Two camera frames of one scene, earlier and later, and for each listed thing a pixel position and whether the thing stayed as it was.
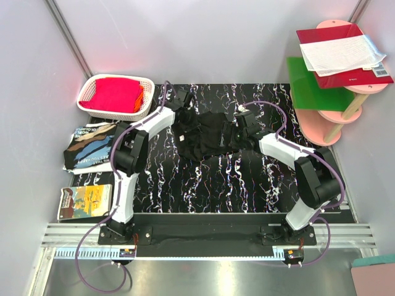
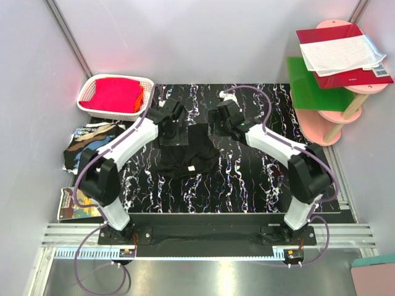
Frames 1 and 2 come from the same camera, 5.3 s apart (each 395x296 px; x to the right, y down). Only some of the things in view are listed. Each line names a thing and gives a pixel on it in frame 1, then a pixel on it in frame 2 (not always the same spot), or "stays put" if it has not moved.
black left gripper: x=186 y=114 -> x=170 y=135
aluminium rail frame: x=81 y=242 stays put
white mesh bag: x=341 y=55 stays put
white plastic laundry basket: x=117 y=97 stays put
